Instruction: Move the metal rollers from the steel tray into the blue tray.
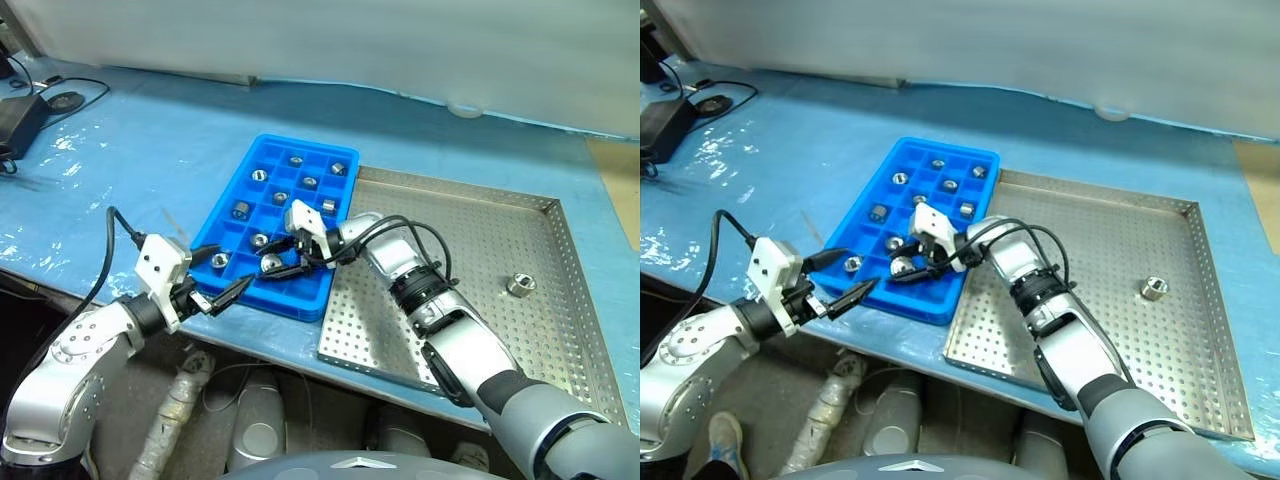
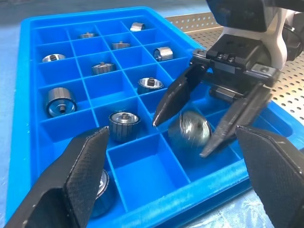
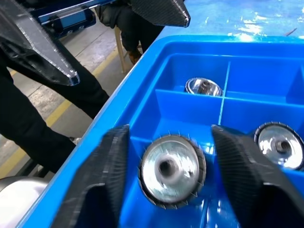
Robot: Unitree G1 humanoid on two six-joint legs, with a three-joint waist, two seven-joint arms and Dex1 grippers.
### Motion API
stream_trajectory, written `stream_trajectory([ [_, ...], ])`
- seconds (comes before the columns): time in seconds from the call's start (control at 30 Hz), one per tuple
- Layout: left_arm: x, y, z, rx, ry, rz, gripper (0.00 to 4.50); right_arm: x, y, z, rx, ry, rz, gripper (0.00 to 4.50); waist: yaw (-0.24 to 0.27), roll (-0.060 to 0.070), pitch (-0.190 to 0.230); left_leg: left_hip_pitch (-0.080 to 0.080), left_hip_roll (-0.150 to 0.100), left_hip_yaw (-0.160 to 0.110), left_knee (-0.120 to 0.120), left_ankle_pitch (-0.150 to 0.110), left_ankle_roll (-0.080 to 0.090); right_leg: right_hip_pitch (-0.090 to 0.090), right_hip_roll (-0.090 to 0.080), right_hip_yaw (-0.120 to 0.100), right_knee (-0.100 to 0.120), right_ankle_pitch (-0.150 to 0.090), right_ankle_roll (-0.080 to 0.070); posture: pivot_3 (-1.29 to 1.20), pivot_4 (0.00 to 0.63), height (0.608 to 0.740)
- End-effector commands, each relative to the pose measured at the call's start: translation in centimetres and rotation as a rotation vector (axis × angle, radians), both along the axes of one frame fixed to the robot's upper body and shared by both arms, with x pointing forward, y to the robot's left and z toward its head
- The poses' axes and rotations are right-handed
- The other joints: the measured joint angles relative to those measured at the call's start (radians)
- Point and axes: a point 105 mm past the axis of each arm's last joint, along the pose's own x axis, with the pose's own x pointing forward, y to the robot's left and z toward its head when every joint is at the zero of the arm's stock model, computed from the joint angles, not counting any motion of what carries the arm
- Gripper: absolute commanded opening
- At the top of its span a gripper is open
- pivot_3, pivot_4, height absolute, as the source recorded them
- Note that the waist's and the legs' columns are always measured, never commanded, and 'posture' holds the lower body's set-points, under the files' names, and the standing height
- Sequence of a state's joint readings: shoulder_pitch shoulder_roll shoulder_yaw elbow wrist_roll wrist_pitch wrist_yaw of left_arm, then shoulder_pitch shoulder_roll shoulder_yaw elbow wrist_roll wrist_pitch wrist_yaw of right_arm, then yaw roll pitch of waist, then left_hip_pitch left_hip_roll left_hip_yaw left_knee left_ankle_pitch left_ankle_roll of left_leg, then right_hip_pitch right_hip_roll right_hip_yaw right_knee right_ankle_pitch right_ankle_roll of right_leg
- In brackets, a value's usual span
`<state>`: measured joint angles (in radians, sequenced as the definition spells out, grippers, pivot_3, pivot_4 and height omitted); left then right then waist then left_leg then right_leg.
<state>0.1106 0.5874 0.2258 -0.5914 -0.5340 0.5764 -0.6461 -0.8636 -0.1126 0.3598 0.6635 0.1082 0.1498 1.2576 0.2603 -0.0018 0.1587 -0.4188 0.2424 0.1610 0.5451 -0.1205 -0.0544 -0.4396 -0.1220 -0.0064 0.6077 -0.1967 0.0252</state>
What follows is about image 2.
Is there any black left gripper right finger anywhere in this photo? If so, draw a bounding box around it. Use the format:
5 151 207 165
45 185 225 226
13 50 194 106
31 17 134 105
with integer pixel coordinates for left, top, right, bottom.
235 125 304 228

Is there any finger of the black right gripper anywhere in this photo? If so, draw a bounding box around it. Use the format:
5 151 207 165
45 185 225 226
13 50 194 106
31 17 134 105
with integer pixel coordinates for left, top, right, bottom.
152 64 206 127
199 82 274 159

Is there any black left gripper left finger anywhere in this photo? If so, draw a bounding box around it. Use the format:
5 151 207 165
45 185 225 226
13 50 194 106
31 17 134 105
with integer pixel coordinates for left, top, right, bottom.
3 125 111 228

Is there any blue plastic compartment tray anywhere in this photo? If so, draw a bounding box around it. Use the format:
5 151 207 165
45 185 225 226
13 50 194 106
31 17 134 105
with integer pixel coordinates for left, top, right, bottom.
6 6 296 228

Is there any perforated metal tray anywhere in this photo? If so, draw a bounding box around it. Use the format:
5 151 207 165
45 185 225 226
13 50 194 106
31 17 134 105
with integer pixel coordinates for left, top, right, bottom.
163 10 304 119

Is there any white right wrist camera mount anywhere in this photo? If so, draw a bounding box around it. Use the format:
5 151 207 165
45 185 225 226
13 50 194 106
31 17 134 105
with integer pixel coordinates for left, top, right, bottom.
205 0 297 69

